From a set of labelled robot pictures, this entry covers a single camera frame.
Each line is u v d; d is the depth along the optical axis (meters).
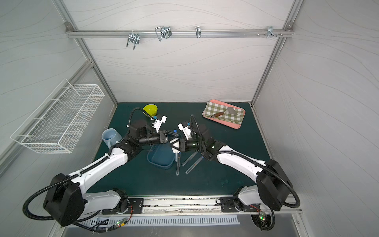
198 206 0.75
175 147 0.71
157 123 0.70
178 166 0.86
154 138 0.66
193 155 0.91
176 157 0.72
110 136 0.98
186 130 0.70
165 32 0.76
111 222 0.69
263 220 0.72
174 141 0.70
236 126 1.06
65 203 0.39
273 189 0.42
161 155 0.90
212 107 1.17
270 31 0.77
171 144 0.71
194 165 0.87
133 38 0.80
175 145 0.72
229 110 1.13
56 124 0.68
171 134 0.73
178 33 0.78
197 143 0.65
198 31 0.78
